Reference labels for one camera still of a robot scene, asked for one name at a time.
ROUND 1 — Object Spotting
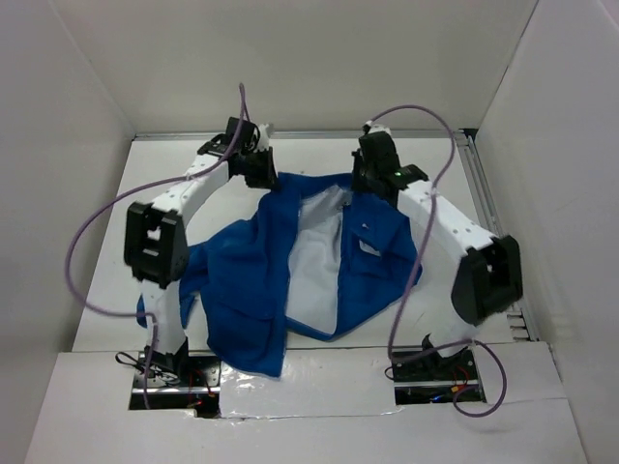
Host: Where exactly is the blue zip jacket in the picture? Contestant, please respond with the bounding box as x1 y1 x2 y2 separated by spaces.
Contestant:
156 173 423 378

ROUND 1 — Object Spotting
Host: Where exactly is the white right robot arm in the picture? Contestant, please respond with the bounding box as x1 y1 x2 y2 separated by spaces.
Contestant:
352 127 523 379

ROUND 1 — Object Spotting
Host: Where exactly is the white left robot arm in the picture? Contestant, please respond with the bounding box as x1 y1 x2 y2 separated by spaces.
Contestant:
124 117 279 386

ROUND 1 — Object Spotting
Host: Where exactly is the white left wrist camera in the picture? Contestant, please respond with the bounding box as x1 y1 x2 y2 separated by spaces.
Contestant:
248 123 274 153

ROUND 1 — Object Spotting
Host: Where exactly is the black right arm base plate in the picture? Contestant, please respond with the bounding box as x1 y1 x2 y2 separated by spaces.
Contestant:
384 347 486 405

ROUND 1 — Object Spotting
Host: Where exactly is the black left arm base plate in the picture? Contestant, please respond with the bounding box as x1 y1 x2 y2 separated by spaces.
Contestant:
115 351 221 419

